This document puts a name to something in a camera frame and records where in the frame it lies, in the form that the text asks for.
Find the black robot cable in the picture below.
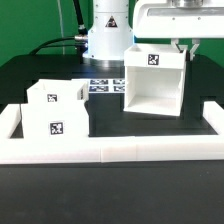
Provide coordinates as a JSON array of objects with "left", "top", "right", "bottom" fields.
[{"left": 29, "top": 0, "right": 90, "bottom": 56}]

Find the white front drawer box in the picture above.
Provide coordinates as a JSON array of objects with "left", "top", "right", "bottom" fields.
[{"left": 21, "top": 101, "right": 89, "bottom": 139}]

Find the white drawer box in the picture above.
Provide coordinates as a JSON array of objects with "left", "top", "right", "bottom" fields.
[
  {"left": 27, "top": 79, "right": 89, "bottom": 103},
  {"left": 21, "top": 101, "right": 89, "bottom": 139}
]

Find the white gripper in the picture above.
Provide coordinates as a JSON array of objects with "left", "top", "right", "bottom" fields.
[{"left": 133, "top": 0, "right": 224, "bottom": 61}]

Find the white drawer cabinet housing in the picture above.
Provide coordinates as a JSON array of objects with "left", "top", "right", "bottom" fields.
[{"left": 124, "top": 44, "right": 187, "bottom": 116}]

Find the white U-shaped fence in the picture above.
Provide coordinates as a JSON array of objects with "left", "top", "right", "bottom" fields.
[{"left": 0, "top": 101, "right": 224, "bottom": 164}]

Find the black raised platform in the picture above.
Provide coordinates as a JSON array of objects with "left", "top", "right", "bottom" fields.
[{"left": 0, "top": 55, "right": 224, "bottom": 137}]

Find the white fiducial marker sheet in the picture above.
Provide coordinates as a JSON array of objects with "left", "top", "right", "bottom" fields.
[{"left": 71, "top": 77, "right": 127, "bottom": 94}]

